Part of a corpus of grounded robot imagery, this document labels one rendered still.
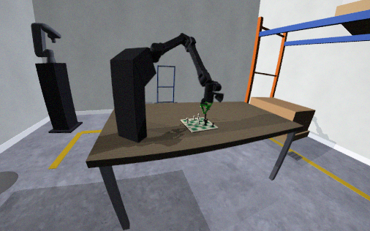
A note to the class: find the green and white chessboard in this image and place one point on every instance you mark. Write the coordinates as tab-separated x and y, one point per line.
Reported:
193	126

